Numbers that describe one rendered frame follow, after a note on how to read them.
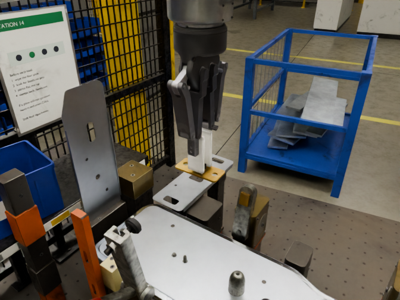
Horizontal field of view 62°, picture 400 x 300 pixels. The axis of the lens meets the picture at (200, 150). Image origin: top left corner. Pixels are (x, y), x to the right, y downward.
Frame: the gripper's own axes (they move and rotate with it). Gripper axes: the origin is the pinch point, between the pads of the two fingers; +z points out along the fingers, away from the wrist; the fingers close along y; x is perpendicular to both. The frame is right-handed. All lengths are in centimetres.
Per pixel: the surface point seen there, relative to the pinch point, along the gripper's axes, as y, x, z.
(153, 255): -2.8, 10.4, 29.0
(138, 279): -15.3, 2.1, 17.9
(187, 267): -1.5, 2.2, 29.0
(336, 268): 45, -24, 59
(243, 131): 170, 70, 91
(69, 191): -0.2, 41.1, 26.0
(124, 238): -16.8, 2.3, 7.5
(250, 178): 166, 59, 129
